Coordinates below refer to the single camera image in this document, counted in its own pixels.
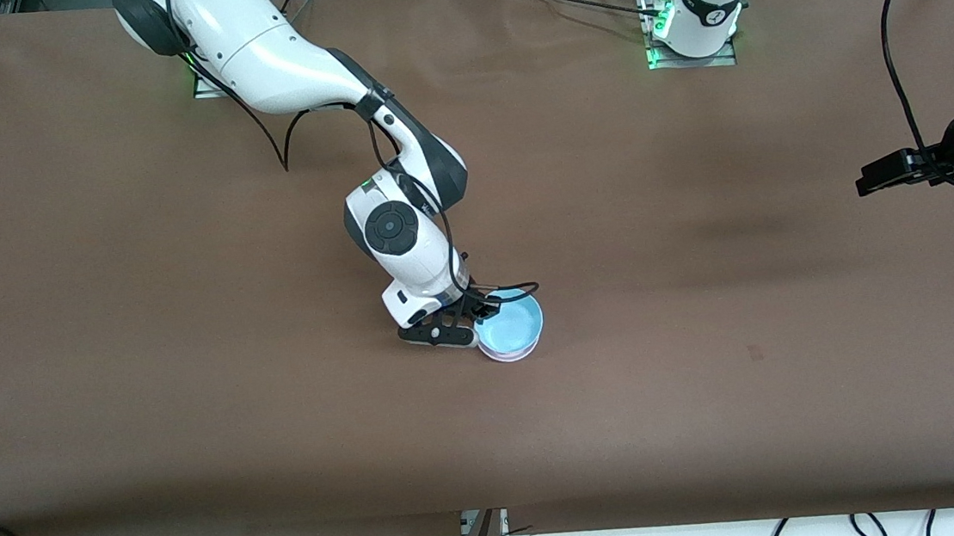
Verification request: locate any blue bowl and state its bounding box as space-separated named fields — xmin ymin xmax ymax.
xmin=471 ymin=287 xmax=548 ymax=358

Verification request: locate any pink bowl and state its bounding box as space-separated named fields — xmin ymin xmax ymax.
xmin=479 ymin=336 xmax=543 ymax=366

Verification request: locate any brown table cloth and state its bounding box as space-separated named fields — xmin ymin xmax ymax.
xmin=0 ymin=0 xmax=954 ymax=536

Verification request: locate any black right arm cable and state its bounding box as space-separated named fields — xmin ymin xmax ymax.
xmin=182 ymin=22 xmax=543 ymax=329

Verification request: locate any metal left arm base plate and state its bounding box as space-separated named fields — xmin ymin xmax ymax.
xmin=641 ymin=0 xmax=739 ymax=73

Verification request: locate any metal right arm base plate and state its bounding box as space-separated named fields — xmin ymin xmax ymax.
xmin=191 ymin=60 xmax=243 ymax=102

